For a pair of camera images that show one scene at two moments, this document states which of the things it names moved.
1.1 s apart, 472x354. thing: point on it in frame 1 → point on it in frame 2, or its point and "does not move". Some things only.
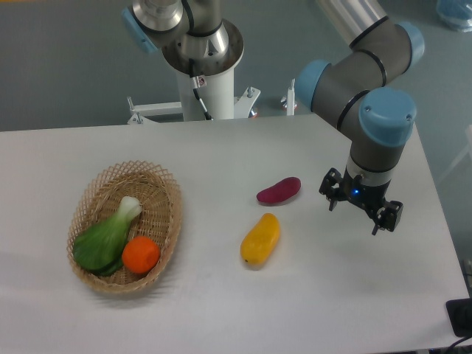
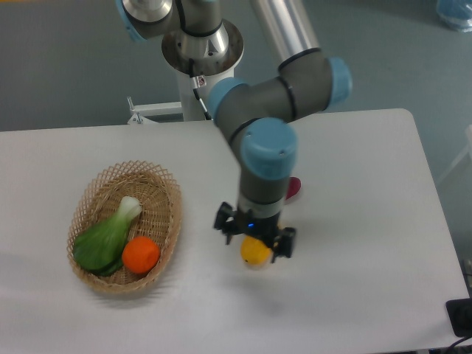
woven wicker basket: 159,217 does not move
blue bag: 455,14 does not move
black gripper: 337,188 → 266,228
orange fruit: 141,254 does not move
